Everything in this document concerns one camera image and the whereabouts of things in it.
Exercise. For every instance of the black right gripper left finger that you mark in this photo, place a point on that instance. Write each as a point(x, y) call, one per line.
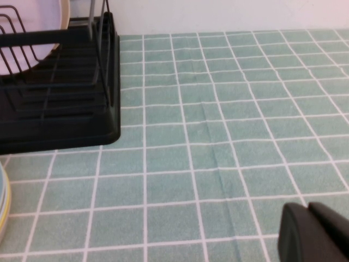
point(300, 240)

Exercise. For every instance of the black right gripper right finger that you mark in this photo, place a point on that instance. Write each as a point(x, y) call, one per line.
point(332, 221)

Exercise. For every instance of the pink round plate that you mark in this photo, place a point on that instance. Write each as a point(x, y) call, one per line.
point(32, 13)

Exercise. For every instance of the black dish drying rack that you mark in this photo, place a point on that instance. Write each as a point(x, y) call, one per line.
point(81, 136)

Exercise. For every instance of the yellow rimmed plate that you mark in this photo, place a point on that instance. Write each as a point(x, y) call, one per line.
point(5, 215)

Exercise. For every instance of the light blue plate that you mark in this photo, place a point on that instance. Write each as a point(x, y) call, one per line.
point(2, 177)

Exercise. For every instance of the cream round plate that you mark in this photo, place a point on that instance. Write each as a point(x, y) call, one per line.
point(66, 16)

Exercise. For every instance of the green checked tablecloth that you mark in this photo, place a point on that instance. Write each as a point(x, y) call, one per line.
point(218, 136)

